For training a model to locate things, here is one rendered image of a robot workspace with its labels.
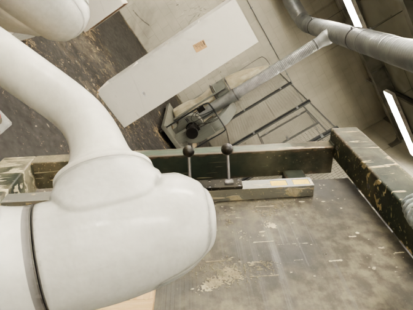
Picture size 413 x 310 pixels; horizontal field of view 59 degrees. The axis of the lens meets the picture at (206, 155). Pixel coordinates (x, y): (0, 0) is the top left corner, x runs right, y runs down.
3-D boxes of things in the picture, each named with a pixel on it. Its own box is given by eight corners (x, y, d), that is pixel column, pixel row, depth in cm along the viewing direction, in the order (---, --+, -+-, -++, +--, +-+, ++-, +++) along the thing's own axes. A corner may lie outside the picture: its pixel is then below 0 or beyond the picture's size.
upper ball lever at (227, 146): (222, 186, 115) (220, 144, 116) (235, 186, 115) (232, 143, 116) (223, 186, 111) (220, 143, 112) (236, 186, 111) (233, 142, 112)
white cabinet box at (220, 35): (106, 81, 522) (230, -3, 481) (131, 114, 542) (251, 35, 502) (96, 91, 466) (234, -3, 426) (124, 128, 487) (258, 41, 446)
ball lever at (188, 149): (184, 188, 115) (182, 146, 115) (196, 187, 115) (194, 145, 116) (184, 189, 111) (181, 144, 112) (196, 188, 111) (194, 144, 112)
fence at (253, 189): (10, 204, 116) (7, 194, 114) (308, 187, 118) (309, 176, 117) (3, 213, 111) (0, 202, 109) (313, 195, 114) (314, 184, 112)
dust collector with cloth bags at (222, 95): (163, 106, 733) (258, 45, 690) (182, 134, 758) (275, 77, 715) (155, 130, 608) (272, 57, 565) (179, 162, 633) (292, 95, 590)
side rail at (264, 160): (43, 181, 141) (36, 155, 136) (326, 165, 144) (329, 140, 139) (37, 189, 135) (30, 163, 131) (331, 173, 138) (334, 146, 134)
